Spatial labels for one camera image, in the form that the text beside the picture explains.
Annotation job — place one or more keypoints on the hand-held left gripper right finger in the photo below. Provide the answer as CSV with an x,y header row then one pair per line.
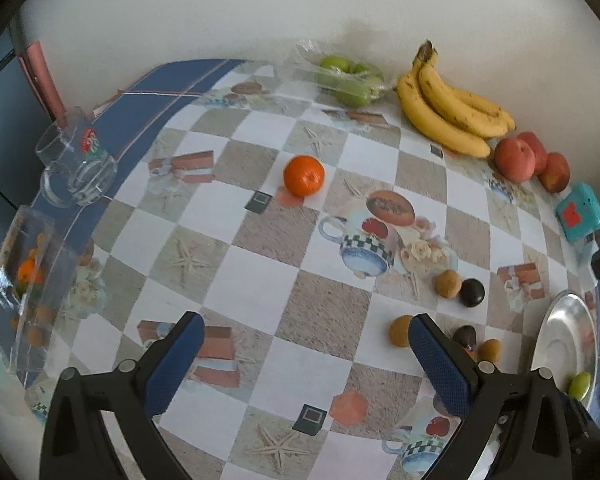
x,y
437,365

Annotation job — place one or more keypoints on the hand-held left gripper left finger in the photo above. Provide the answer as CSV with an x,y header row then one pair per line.
x,y
175,365

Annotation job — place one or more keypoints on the dark round fruit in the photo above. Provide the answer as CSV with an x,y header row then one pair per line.
x,y
465,336
472,293

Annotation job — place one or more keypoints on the small brown round fruit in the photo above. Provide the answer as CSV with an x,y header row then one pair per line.
x,y
401,331
490,350
448,283

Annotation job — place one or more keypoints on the round metal plate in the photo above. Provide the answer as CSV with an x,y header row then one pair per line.
x,y
565,335

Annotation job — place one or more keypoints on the clear bag of green fruits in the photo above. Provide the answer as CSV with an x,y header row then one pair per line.
x,y
347,80

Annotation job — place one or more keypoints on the checkered printed tablecloth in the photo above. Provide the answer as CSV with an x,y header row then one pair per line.
x,y
280,270

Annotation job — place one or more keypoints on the small green fruit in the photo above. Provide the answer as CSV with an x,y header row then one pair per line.
x,y
579,385

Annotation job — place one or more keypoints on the turquoise box with red label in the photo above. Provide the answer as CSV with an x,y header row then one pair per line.
x,y
580,212

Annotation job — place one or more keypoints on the pale red apple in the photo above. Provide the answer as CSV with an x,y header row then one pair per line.
x,y
514,161

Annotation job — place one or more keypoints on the clear glass mug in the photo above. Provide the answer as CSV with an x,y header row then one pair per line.
x,y
77,165

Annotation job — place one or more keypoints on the orange mandarin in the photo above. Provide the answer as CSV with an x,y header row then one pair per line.
x,y
304,175

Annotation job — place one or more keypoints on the bunch of yellow bananas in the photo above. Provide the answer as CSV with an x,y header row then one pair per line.
x,y
445,115

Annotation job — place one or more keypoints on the pink vertical board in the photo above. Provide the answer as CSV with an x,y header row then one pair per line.
x,y
39,77

